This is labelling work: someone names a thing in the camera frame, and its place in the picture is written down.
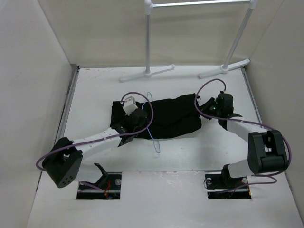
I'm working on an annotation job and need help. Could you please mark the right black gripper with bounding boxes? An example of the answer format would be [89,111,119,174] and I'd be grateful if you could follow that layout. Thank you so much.
[194,97,222,120]

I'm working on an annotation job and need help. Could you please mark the light blue wire hanger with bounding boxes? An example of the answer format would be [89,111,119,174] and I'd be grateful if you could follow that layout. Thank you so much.
[142,92,162,154]

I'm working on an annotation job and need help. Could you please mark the black trousers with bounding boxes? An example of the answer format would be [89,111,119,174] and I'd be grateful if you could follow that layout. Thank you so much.
[109,94,202,141]

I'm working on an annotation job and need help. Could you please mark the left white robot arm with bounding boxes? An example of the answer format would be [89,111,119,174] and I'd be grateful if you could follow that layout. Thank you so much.
[38,108,149,190]

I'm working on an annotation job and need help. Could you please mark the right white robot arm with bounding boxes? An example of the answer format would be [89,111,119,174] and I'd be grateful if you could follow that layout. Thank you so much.
[197,92,289,188]

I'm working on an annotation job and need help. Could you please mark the white clothes rack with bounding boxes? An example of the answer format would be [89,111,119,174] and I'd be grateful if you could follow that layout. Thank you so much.
[120,0,257,83]

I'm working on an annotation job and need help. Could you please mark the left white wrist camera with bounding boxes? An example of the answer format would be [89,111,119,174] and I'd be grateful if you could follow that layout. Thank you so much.
[123,96,138,116]

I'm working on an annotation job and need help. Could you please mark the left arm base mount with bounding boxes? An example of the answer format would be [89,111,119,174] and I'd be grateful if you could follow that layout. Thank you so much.
[76,163,122,200]

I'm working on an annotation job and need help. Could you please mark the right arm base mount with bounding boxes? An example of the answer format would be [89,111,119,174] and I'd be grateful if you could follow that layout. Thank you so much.
[204,172,251,200]

